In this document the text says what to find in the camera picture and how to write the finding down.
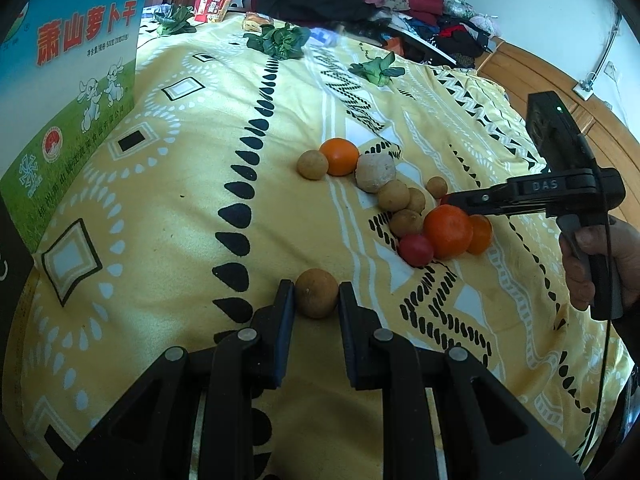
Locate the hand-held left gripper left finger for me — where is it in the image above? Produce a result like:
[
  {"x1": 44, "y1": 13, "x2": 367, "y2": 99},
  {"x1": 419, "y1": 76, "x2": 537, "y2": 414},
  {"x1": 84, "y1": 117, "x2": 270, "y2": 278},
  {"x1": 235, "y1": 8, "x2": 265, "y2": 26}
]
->
[{"x1": 42, "y1": 280, "x2": 296, "y2": 480}]

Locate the red cherry tomato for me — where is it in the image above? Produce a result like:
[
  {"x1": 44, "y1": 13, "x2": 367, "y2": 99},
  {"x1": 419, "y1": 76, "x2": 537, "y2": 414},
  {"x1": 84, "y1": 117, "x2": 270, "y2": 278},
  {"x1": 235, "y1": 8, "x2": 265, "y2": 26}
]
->
[{"x1": 398, "y1": 233, "x2": 435, "y2": 267}]

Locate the green leafy vegetable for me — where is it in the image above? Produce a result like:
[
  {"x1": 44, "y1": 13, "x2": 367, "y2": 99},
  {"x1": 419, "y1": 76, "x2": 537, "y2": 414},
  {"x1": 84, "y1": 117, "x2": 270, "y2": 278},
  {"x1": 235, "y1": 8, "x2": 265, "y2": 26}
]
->
[
  {"x1": 348, "y1": 53, "x2": 406, "y2": 86},
  {"x1": 243, "y1": 23, "x2": 312, "y2": 61},
  {"x1": 152, "y1": 4, "x2": 197, "y2": 36}
]

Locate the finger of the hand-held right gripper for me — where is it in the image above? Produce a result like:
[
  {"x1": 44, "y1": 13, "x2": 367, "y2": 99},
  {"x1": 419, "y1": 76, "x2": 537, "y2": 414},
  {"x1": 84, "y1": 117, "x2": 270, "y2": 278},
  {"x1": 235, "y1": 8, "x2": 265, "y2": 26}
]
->
[{"x1": 440, "y1": 179, "x2": 549, "y2": 218}]

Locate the small potato left of orange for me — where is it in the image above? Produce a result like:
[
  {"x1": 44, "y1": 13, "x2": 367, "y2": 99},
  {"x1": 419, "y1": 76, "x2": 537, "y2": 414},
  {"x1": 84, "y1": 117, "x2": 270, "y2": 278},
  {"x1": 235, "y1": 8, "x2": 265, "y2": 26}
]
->
[{"x1": 297, "y1": 149, "x2": 329, "y2": 180}]

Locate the red instant noodle cup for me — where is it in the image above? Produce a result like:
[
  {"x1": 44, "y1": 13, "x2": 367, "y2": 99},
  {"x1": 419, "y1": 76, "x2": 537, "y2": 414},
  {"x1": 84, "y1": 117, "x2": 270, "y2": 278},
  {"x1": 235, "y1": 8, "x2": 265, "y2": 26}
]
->
[{"x1": 195, "y1": 0, "x2": 236, "y2": 23}]

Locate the small orange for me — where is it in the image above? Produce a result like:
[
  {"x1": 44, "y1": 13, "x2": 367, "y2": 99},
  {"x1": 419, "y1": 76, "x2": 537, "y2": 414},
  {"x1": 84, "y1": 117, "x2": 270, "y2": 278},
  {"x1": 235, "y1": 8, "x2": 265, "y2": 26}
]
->
[
  {"x1": 319, "y1": 138, "x2": 360, "y2": 177},
  {"x1": 466, "y1": 215, "x2": 494, "y2": 255}
]

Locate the wooden bed frame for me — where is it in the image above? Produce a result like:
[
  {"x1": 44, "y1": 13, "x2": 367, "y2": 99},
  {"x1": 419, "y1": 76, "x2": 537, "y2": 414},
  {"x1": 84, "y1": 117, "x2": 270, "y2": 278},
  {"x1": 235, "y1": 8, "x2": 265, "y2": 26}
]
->
[{"x1": 475, "y1": 37, "x2": 621, "y2": 161}]

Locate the yellow patterned blanket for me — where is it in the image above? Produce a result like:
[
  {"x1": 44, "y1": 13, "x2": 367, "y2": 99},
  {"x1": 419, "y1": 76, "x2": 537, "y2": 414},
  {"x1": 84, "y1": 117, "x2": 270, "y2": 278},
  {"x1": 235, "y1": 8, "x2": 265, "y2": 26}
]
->
[{"x1": 0, "y1": 7, "x2": 636, "y2": 480}]

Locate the blue green printed carton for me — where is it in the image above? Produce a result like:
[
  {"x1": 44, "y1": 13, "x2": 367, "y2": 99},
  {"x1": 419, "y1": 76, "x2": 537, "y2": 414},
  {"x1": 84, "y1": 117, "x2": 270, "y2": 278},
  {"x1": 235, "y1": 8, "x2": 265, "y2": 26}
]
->
[{"x1": 0, "y1": 0, "x2": 158, "y2": 253}]

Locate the large orange tomato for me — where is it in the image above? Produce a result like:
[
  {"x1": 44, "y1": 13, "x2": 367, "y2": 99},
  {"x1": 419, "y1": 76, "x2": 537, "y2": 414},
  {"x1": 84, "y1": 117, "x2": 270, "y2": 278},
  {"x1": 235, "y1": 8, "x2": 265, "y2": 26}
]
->
[{"x1": 424, "y1": 205, "x2": 474, "y2": 260}]

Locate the brown potato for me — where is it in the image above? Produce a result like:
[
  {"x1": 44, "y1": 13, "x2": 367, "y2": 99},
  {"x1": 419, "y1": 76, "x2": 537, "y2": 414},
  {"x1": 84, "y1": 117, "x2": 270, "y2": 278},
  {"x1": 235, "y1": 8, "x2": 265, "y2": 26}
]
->
[{"x1": 294, "y1": 268, "x2": 341, "y2": 320}]

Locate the bread packet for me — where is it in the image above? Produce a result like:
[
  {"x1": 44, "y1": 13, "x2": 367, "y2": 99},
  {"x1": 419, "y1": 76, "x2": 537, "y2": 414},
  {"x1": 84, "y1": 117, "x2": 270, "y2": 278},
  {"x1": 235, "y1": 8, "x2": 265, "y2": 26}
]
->
[{"x1": 242, "y1": 11, "x2": 275, "y2": 32}]

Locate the person's right hand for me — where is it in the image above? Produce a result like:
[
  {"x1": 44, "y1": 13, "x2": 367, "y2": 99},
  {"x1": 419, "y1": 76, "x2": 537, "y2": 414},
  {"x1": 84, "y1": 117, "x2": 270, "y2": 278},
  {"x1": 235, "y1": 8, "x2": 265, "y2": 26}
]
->
[{"x1": 559, "y1": 219, "x2": 640, "y2": 313}]

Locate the blue white plastic packet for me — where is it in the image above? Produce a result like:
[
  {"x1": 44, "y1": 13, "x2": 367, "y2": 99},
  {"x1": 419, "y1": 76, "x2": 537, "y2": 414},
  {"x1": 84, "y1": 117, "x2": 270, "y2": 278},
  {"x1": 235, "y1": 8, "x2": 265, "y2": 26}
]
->
[{"x1": 310, "y1": 27, "x2": 347, "y2": 49}]

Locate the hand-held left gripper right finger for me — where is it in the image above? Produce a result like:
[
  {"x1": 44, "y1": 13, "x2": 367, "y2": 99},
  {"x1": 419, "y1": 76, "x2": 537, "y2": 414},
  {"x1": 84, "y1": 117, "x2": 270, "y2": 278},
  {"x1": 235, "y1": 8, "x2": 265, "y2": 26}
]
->
[{"x1": 338, "y1": 281, "x2": 586, "y2": 480}]

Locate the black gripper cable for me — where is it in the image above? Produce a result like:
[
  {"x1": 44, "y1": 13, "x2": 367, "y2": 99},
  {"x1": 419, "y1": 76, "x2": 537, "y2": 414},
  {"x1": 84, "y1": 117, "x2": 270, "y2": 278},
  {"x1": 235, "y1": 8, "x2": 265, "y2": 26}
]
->
[{"x1": 592, "y1": 210, "x2": 617, "y2": 463}]

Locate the beige round chunk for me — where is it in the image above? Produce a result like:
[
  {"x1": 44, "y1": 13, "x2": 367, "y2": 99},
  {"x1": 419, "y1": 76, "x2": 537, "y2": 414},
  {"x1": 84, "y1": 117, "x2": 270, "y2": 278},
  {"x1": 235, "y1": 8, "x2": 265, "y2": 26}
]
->
[{"x1": 355, "y1": 153, "x2": 398, "y2": 194}]

